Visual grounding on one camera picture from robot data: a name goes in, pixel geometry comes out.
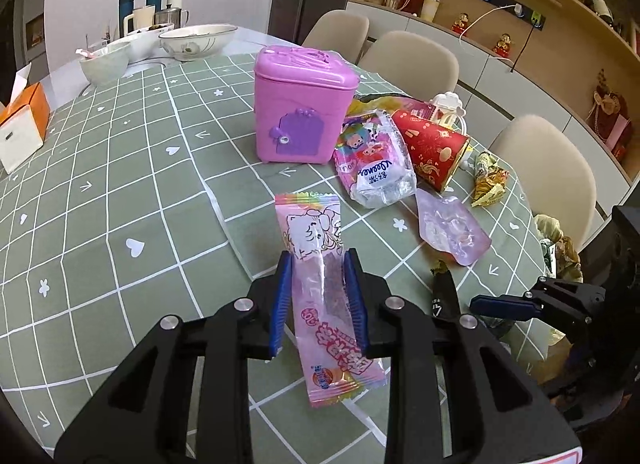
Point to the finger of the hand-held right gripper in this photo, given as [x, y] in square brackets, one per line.
[500, 307]

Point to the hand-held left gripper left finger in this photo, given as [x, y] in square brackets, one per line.
[281, 304]

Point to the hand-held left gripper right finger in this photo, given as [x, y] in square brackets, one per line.
[356, 304]

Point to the pink cartoon candy wrapper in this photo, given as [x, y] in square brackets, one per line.
[312, 224]

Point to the dark bin with yellow bag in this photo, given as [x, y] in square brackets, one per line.
[547, 224]

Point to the yellow snack packet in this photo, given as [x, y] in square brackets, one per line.
[492, 179]

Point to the red gold patterned box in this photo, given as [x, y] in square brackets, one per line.
[430, 144]

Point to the black snack wrapper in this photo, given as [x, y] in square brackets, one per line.
[444, 294]

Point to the purple clear plastic pouch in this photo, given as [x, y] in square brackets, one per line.
[450, 229]

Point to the clear cartoon print pack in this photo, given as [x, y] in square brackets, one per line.
[375, 169]

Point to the beige chair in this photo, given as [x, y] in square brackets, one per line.
[415, 62]
[337, 34]
[545, 164]

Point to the green checked tablecloth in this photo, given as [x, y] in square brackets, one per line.
[125, 194]

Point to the purple toy bin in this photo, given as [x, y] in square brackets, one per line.
[295, 109]

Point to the red gift bag with doll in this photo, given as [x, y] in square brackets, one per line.
[610, 114]

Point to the small red figurine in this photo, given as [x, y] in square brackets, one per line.
[462, 24]
[501, 44]

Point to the large flower pattern bowl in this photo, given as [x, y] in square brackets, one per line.
[197, 42]

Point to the small white bowl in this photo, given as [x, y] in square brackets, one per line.
[105, 67]

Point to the steel pitcher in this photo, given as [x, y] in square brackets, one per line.
[175, 18]

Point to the white lidded cup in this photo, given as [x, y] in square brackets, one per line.
[431, 8]

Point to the white orange tissue box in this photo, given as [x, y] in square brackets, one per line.
[22, 124]

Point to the dark teal thermos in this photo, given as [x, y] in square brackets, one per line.
[126, 12]
[153, 2]

